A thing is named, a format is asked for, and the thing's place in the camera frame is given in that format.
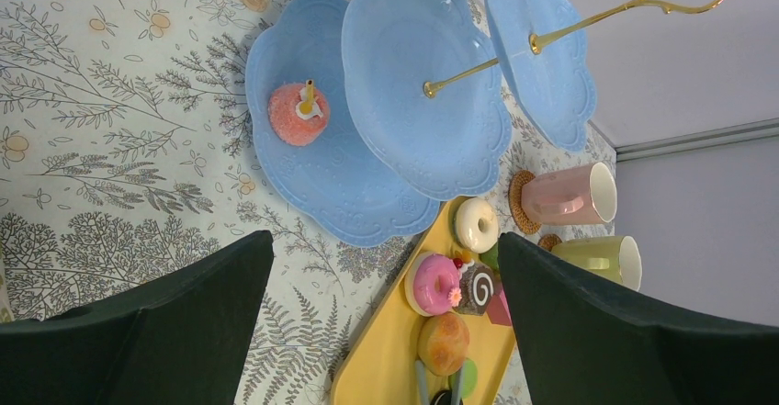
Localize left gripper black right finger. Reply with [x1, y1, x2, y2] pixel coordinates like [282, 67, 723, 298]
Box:
[498, 232, 778, 404]

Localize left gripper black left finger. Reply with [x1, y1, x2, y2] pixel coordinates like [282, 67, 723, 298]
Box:
[1, 231, 274, 404]

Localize green ceramic mug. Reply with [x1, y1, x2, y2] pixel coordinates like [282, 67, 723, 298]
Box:
[551, 236, 643, 291]

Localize pink ceramic mug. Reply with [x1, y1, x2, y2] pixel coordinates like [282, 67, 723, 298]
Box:
[521, 162, 617, 226]

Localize red sugared pastry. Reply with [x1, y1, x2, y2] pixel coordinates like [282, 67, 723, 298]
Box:
[268, 79, 331, 147]

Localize pink swirl roll cake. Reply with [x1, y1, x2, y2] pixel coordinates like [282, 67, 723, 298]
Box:
[486, 285, 513, 327]

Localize woven rattan coaster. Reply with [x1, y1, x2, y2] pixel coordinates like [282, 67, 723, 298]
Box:
[507, 170, 541, 235]
[537, 233, 562, 252]

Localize green macaron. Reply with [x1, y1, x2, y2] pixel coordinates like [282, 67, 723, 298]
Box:
[448, 358, 479, 399]

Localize chocolate swirl roll cake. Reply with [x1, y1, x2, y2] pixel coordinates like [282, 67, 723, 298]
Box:
[454, 258, 495, 316]

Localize green swirl roll cake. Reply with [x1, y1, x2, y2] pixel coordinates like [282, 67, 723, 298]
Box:
[480, 243, 500, 272]

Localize orange round bun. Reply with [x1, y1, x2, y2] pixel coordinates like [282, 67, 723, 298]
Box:
[417, 312, 470, 377]

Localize black sandwich cookie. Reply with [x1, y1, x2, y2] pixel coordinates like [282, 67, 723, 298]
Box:
[430, 389, 453, 405]

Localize pink sprinkled donut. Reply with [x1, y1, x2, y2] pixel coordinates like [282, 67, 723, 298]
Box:
[403, 252, 462, 317]

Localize white glazed donut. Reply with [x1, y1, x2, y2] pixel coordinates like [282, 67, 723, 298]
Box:
[454, 197, 500, 253]

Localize floral tablecloth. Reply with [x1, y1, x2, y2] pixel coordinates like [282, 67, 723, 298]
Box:
[0, 0, 617, 405]

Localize yellow serving tray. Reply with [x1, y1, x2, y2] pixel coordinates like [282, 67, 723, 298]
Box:
[330, 197, 516, 404]

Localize blue three-tier cake stand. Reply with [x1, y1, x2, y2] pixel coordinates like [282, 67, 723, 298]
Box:
[244, 0, 759, 250]

